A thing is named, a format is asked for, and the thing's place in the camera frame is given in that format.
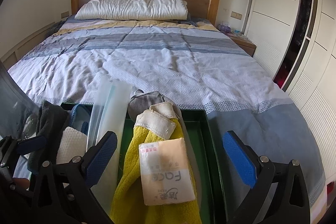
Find striped bed quilt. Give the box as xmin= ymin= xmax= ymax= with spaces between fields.
xmin=9 ymin=17 xmax=327 ymax=223

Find beige tissue pack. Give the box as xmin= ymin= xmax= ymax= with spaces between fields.
xmin=138 ymin=138 xmax=196 ymax=206

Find left wall switch plate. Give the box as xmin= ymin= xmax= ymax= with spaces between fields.
xmin=60 ymin=11 xmax=70 ymax=19

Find wall switch plate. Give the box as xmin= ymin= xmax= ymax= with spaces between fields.
xmin=231 ymin=11 xmax=242 ymax=20
xmin=60 ymin=11 xmax=70 ymax=19

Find dark clothes pile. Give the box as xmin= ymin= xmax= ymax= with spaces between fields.
xmin=46 ymin=20 xmax=66 ymax=37

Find translucent plastic sleeve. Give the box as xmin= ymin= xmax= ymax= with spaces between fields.
xmin=87 ymin=76 xmax=131 ymax=213

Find white pillow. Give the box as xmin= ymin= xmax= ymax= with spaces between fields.
xmin=75 ymin=0 xmax=189 ymax=20

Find white cloth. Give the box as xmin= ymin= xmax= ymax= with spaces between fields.
xmin=56 ymin=127 xmax=87 ymax=164

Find red object by wardrobe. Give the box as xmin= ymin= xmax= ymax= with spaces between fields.
xmin=327 ymin=181 xmax=335 ymax=196

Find right wall switch plate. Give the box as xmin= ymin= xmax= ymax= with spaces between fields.
xmin=231 ymin=11 xmax=242 ymax=20

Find smoky glass pitcher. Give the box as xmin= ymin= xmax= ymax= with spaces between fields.
xmin=0 ymin=64 xmax=39 ymax=140

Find person's left hand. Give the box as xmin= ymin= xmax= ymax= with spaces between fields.
xmin=13 ymin=178 xmax=30 ymax=190

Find dark green tray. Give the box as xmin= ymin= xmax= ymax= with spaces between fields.
xmin=60 ymin=101 xmax=229 ymax=224

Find white sliding wardrobe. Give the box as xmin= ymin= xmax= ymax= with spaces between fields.
xmin=241 ymin=0 xmax=336 ymax=183

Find yellow textured towel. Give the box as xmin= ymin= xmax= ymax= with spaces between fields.
xmin=110 ymin=102 xmax=201 ymax=223

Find right wooden nightstand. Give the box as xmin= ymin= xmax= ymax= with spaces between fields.
xmin=230 ymin=36 xmax=257 ymax=57

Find purple items on nightstand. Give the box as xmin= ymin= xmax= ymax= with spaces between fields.
xmin=217 ymin=22 xmax=245 ymax=38

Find grey cloth face mask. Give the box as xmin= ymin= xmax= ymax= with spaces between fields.
xmin=127 ymin=89 xmax=202 ymax=205

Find dark teal fluffy towel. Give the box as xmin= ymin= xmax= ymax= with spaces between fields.
xmin=27 ymin=101 xmax=79 ymax=175

